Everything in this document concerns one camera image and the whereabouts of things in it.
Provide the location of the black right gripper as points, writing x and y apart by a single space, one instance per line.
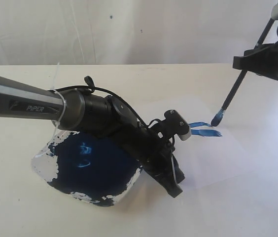
263 60

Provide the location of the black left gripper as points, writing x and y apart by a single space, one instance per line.
154 150

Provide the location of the white paper sheet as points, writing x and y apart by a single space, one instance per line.
205 161

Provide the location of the black paintbrush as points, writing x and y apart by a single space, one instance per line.
219 116

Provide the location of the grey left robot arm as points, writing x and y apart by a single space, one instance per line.
77 108

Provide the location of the white square paint plate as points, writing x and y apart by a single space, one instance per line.
86 168

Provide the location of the white zip tie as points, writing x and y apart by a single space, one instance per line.
62 103

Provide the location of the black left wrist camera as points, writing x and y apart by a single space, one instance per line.
175 124

